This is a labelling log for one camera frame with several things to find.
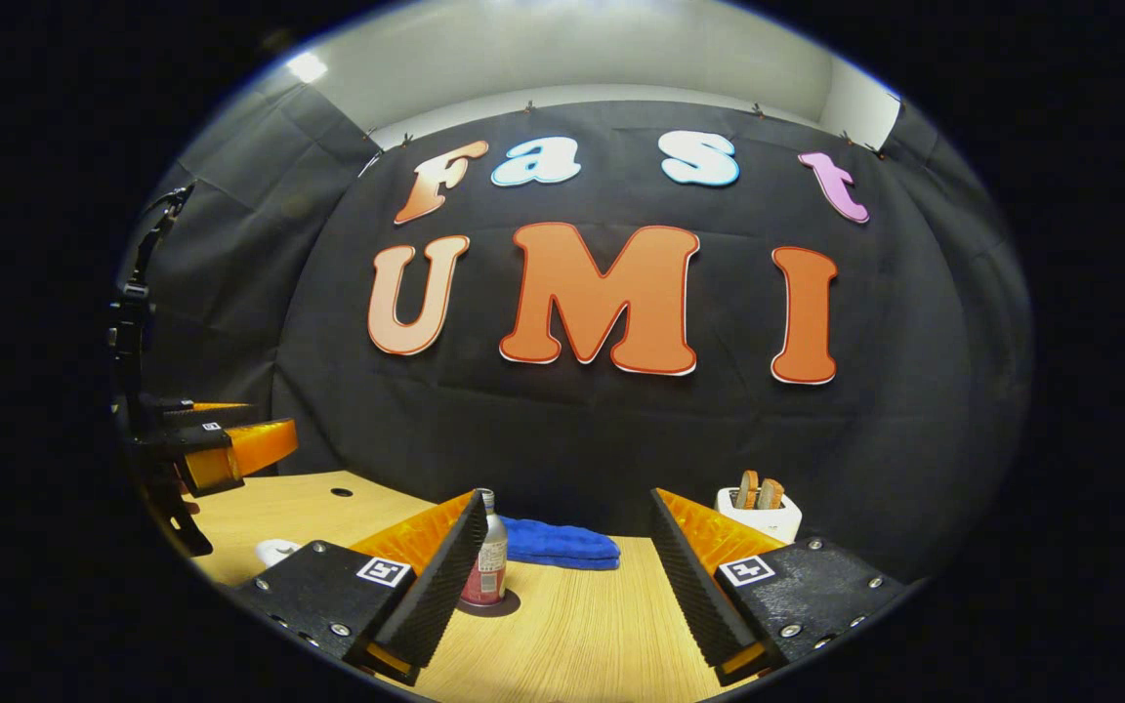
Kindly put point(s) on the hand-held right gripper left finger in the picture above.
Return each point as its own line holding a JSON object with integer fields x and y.
{"x": 440, "y": 591}

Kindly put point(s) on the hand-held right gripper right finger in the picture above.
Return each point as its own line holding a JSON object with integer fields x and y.
{"x": 699, "y": 600}

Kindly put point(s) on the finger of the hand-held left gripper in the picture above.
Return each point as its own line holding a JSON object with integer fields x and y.
{"x": 211, "y": 415}
{"x": 250, "y": 449}

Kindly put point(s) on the silver water bottle pink label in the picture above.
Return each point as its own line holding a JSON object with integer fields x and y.
{"x": 489, "y": 561}

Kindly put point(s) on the dark round coaster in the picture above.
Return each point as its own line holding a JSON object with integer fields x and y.
{"x": 509, "y": 605}

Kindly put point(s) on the white toaster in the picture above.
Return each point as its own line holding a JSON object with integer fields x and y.
{"x": 768, "y": 525}

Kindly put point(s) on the brown toast slice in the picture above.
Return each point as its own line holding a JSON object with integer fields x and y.
{"x": 748, "y": 488}
{"x": 771, "y": 494}

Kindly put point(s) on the blue towel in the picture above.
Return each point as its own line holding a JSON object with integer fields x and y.
{"x": 562, "y": 544}

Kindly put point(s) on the black backdrop cloth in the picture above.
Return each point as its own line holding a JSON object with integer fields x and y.
{"x": 621, "y": 420}

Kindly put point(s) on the ceiling light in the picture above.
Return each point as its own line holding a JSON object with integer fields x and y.
{"x": 307, "y": 66}

